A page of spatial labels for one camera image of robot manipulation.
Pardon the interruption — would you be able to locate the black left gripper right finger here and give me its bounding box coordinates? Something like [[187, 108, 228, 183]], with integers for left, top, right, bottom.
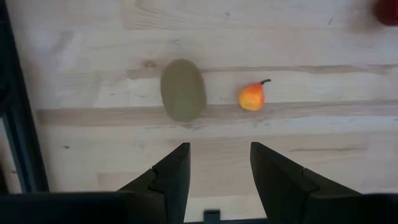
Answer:
[[249, 141, 363, 224]]

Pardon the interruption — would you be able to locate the brown-green kiwi fruit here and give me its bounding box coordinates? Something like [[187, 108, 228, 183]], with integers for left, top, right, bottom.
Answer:
[[160, 58, 208, 123]]

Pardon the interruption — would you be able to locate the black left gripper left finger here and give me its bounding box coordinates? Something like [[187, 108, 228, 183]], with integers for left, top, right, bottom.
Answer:
[[117, 142, 192, 224]]

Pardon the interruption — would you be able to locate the small orange-yellow pear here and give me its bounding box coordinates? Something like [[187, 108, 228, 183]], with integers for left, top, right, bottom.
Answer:
[[238, 78, 272, 112]]

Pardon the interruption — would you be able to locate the black aluminium table frame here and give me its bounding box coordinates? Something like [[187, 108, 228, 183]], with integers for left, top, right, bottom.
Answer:
[[0, 0, 50, 194]]

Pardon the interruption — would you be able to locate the dark red plum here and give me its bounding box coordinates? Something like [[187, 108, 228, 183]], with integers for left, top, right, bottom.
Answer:
[[373, 0, 398, 27]]

